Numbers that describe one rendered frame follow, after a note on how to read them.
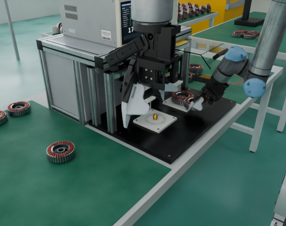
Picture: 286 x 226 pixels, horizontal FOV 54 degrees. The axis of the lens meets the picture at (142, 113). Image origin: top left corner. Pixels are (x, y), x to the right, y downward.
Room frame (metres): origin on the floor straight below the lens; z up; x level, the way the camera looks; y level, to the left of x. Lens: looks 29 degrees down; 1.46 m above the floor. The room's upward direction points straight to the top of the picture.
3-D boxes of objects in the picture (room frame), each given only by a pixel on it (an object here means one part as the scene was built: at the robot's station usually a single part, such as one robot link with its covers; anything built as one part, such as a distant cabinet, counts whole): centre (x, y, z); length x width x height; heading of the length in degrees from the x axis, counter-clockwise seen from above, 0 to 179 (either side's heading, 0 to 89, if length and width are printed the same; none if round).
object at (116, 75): (1.30, -0.06, 1.03); 0.62 x 0.01 x 0.03; 141
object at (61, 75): (1.23, 0.38, 0.91); 0.28 x 0.03 x 0.32; 51
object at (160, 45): (0.53, -0.02, 1.29); 0.09 x 0.08 x 0.12; 56
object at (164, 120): (1.14, -0.06, 0.78); 0.15 x 0.15 x 0.01; 51
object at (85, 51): (1.44, 0.12, 1.09); 0.68 x 0.44 x 0.05; 141
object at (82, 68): (1.40, 0.06, 0.92); 0.66 x 0.01 x 0.30; 141
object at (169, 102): (1.33, -0.21, 0.78); 0.15 x 0.15 x 0.01; 51
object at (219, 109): (1.25, -0.12, 0.76); 0.64 x 0.47 x 0.02; 141
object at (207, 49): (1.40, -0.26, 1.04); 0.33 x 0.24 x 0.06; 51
